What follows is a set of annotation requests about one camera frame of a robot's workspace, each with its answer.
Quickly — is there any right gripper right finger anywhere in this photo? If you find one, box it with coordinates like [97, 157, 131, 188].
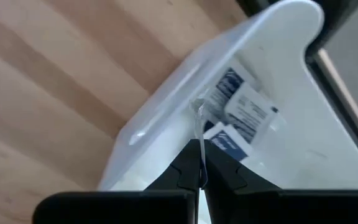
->
[203, 140, 358, 224]

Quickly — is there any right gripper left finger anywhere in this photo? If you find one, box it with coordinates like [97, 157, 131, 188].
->
[32, 139, 202, 224]

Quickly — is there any blue and white wipe packet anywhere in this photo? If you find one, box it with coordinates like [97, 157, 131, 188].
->
[203, 121, 254, 162]
[203, 67, 245, 124]
[190, 90, 209, 190]

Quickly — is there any white bin with wipe packets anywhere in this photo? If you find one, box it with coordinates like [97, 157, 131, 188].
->
[97, 0, 358, 224]

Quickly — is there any black aluminium table frame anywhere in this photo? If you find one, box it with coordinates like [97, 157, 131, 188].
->
[236, 0, 358, 164]

